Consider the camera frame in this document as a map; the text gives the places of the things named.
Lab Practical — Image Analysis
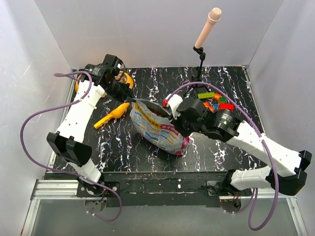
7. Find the yellow plastic scoop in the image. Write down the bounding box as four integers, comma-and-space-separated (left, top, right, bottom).
94, 102, 130, 129

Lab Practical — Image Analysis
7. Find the cat food bag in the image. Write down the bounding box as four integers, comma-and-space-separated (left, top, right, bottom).
130, 98, 190, 156

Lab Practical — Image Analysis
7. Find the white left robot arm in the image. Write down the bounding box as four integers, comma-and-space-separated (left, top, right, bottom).
47, 58, 133, 197

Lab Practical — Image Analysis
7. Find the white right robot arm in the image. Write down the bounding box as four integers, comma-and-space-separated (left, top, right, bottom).
164, 95, 312, 196

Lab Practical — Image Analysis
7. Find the yellow double pet bowl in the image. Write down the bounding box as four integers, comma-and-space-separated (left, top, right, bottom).
74, 70, 134, 92

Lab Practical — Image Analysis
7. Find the lime green toy plate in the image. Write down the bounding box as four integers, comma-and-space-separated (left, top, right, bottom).
197, 92, 215, 99

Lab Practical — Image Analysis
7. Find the red toy brick vehicle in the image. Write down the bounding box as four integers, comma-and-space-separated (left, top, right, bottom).
219, 103, 234, 112

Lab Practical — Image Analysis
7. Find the black microphone stand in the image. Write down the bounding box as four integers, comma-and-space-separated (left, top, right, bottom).
184, 46, 210, 97

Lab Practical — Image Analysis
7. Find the pink microphone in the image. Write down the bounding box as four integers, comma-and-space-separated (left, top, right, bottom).
194, 7, 222, 49

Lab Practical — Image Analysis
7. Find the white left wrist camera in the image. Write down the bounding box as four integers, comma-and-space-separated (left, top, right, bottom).
102, 54, 123, 69

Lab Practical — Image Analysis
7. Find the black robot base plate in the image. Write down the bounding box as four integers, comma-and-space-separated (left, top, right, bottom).
76, 171, 281, 208

